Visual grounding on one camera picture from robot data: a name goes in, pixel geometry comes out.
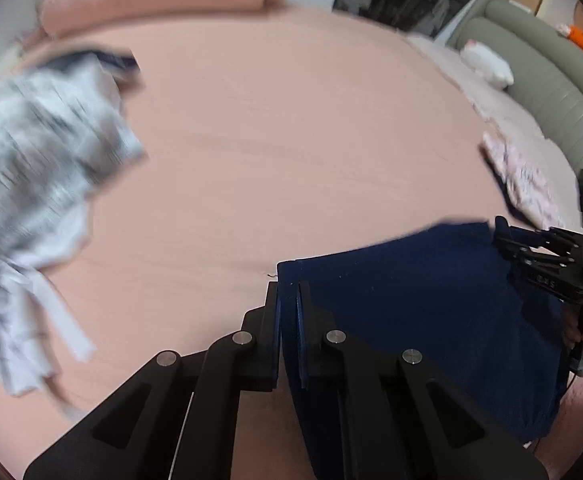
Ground navy blue striped shorts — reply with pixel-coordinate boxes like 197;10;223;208
278;222;568;442

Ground pink folded printed garment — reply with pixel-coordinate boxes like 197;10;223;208
480;132;565;230

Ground grey padded headboard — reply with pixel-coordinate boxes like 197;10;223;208
447;0;583;170

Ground white plush toy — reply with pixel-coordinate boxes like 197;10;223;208
459;40;515;90

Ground pink bed sheet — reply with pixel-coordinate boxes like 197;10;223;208
0;6;538;480

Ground white grey patterned garment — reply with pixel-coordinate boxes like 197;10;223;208
0;62;144;422

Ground navy garment under pile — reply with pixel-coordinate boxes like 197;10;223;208
37;49;140;82

